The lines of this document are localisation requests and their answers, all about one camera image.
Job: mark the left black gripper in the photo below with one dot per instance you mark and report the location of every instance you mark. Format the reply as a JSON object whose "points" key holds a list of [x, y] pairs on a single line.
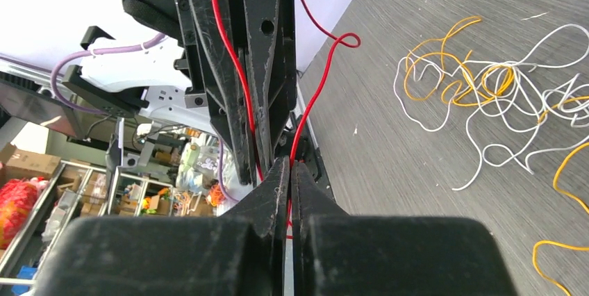
{"points": [[264, 38]]}

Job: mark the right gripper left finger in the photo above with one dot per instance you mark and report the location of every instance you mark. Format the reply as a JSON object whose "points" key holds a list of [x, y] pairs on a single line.
{"points": [[241, 252]]}

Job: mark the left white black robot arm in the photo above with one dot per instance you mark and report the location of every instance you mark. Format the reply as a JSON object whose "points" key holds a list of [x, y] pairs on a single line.
{"points": [[150, 79]]}

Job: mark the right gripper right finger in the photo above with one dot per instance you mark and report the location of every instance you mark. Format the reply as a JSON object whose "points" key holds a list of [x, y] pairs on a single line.
{"points": [[335, 253]]}

